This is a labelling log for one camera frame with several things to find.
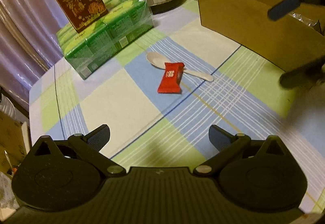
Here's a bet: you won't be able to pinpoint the checked tablecloth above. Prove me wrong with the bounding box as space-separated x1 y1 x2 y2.
29 0 324 212

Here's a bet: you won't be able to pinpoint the silver green foil bag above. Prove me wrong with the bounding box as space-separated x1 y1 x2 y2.
289 12 323 35

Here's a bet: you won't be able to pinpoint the red candy wrapper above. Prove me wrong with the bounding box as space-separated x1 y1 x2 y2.
158 62 184 94

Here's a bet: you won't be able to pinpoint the purple curtain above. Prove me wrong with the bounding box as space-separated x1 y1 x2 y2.
1 0 68 110

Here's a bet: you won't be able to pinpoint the green tissue pack bundle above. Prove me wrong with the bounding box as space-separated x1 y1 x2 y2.
57 0 154 80

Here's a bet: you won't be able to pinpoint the brown cardboard box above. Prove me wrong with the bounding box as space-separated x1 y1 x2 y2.
198 0 324 72

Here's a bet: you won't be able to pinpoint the bags beside table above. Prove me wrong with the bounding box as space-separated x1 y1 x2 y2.
1 94 30 216

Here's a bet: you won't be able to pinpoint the white plastic spoon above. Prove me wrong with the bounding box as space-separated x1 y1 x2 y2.
146 52 214 83

